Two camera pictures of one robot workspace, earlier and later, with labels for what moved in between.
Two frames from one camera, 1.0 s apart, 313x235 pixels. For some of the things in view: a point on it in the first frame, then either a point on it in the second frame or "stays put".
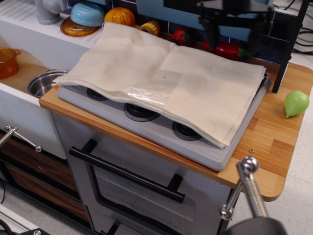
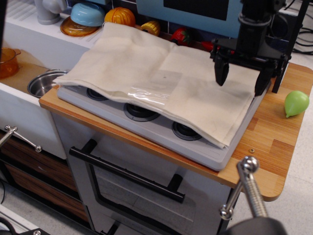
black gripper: (211, 12) → (250, 49)
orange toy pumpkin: (121, 15) stays put
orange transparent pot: (9, 63) stays put
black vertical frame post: (292, 47) stays put
